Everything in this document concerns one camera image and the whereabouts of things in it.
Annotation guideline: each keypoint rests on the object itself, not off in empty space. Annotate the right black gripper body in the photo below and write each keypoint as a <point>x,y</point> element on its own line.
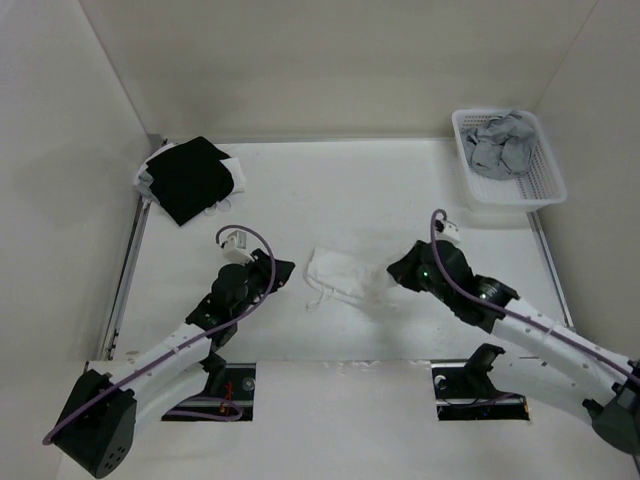
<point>414,275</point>

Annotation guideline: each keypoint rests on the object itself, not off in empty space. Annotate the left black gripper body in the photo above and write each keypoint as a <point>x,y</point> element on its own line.
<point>259,279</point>

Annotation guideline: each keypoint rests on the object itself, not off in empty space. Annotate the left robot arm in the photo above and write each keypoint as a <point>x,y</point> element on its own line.
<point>182,376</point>

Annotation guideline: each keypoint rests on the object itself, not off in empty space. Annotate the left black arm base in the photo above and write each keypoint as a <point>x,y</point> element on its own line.
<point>228,395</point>

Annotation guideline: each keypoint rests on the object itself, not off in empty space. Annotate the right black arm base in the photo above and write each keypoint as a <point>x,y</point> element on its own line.
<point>464,392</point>

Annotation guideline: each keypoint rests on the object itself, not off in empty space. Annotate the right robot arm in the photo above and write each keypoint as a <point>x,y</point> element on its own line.
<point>561,369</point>

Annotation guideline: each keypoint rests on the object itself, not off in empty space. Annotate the folded black tank top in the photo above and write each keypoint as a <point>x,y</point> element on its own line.
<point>190,180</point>

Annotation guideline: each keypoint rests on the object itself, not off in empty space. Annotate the folded grey tank top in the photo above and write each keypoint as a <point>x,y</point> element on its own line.
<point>143,184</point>

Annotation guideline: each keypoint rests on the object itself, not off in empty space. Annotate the white plastic basket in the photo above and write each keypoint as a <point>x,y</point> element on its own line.
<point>542,185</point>

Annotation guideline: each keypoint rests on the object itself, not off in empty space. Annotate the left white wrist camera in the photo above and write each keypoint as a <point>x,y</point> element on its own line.
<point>234,248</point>

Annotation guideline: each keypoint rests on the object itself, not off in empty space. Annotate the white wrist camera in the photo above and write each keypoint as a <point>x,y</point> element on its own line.
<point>447,231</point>
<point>234,248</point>

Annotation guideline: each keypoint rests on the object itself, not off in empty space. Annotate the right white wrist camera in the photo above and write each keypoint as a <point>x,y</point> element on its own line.
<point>447,231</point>

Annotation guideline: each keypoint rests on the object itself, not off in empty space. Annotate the left aluminium table rail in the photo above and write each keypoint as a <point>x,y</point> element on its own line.
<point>110,324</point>

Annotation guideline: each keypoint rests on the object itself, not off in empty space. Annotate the aluminium table rail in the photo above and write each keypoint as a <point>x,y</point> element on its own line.
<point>550,267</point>
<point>110,324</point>

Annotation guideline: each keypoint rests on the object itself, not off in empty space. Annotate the right aluminium table rail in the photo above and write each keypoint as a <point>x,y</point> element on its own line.
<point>550,267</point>

